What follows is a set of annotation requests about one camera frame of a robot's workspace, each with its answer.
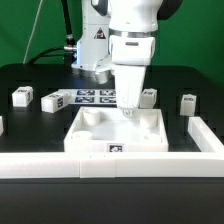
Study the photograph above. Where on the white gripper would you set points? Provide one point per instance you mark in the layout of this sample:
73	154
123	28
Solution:
130	57

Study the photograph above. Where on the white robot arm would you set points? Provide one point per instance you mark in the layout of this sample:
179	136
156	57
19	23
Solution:
125	18

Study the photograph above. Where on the white block at left edge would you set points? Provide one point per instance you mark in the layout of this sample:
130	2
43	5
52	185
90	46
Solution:
1	126

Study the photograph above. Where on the white square tabletop part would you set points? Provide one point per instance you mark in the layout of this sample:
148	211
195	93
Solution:
108	130

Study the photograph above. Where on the white U-shaped fence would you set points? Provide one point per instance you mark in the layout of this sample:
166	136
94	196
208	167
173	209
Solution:
63	165

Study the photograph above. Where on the fiducial tag sheet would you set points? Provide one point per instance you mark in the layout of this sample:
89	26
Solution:
91	96

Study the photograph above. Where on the green backdrop curtain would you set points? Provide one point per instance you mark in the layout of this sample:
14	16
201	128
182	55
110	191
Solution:
193	36

